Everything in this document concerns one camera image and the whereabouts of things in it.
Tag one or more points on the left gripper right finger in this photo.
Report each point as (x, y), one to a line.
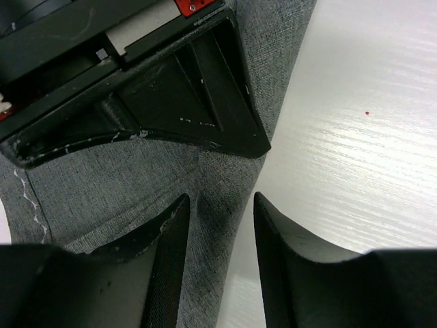
(309, 282)

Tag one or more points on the grey cloth napkin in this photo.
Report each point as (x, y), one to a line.
(86, 199)

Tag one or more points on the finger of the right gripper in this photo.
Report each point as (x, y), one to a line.
(177, 95)

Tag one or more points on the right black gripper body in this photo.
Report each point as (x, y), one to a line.
(68, 37)

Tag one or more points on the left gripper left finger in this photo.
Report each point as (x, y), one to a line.
(134, 281)

